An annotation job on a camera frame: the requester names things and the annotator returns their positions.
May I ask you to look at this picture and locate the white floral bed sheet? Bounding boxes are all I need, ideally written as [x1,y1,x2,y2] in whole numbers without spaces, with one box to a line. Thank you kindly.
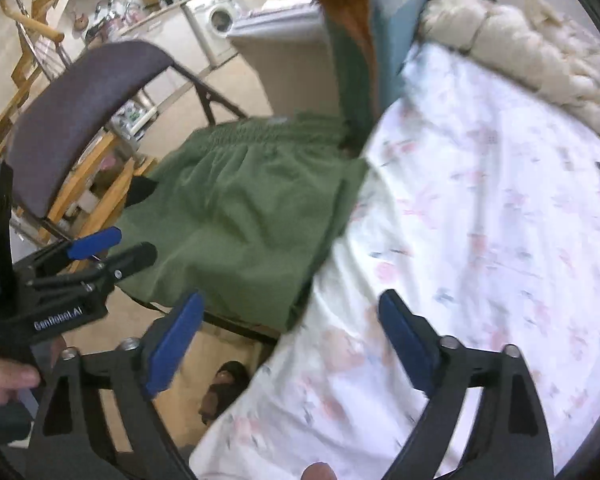
[189,44,600,479]

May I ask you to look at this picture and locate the olive green pants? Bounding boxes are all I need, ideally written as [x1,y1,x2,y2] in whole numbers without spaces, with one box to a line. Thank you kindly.
[117,113,367,333]

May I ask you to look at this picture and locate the person's right hand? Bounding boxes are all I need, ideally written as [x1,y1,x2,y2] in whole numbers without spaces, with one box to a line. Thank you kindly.
[301,463,337,480]

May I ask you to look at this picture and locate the person's left hand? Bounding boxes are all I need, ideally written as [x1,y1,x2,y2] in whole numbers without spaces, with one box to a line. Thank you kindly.
[0,357,41,406]

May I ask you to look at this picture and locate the yellow wooden stool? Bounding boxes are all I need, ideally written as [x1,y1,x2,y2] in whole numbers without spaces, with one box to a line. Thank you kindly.
[34,131,157,245]

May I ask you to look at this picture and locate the white kitchen counter cabinet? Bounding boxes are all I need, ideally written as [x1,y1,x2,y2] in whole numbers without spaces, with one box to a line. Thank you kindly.
[118,6,211,112]

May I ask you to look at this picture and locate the wooden stair railing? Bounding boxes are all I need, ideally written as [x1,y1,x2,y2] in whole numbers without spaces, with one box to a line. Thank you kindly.
[0,0,64,158]

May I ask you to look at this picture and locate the person's sandalled foot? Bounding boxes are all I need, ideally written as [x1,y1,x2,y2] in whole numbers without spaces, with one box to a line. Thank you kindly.
[199,361,250,426]

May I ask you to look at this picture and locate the cream crumpled duvet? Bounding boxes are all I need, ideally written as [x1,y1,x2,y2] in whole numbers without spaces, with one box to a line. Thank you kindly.
[419,0,600,136]

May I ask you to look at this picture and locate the white washing machine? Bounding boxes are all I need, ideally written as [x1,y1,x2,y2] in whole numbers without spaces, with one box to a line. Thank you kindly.
[184,0,240,68]

